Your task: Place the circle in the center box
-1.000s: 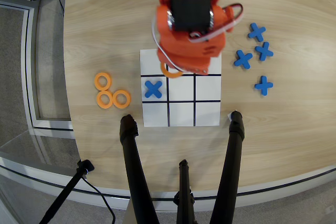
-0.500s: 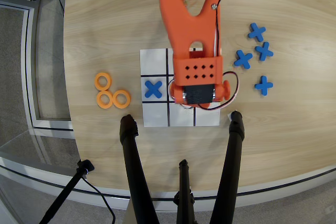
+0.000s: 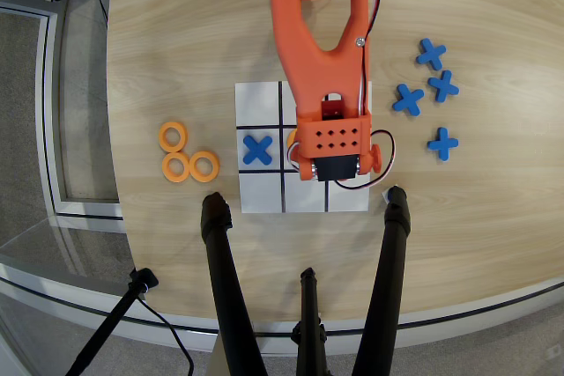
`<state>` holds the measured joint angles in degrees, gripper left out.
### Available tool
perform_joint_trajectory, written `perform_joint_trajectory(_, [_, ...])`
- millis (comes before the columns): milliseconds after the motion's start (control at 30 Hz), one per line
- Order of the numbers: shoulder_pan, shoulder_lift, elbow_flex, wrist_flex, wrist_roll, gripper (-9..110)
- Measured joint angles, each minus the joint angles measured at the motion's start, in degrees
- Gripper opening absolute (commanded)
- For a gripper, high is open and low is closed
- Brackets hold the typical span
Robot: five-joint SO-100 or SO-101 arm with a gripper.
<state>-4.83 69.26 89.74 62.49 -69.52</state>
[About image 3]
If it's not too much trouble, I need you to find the thin black tripod leg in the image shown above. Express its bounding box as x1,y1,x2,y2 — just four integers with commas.
290,266,330,376

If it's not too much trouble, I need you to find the black stand pole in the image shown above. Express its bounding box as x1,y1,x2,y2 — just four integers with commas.
64,267,160,376

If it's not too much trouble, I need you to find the thick black tripod leg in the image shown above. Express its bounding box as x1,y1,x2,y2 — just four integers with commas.
200,191,270,376
351,185,412,376

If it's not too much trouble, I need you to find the black cable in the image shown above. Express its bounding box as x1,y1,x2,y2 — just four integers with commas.
136,296,195,376

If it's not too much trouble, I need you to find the grey metal glass frame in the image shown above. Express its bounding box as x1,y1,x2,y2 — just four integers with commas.
0,1,127,221

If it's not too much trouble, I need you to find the white tic-tac-toe paper board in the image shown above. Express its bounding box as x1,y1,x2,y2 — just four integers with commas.
234,79,374,214

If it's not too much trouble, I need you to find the blue foam cross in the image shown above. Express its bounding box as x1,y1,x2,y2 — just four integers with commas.
427,69,460,103
391,83,426,116
415,37,448,71
426,126,460,161
241,134,274,166

